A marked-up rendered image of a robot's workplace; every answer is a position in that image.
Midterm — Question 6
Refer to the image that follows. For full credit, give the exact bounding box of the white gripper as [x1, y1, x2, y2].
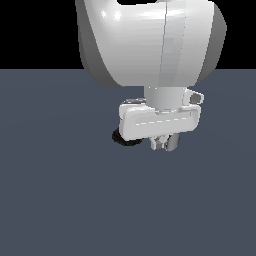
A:
[118, 92, 205, 151]

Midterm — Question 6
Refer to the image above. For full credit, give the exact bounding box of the black faucet base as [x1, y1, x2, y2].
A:
[111, 127, 144, 147]

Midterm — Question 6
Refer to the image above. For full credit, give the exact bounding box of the grey faucet handle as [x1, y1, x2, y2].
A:
[166, 132, 180, 152]

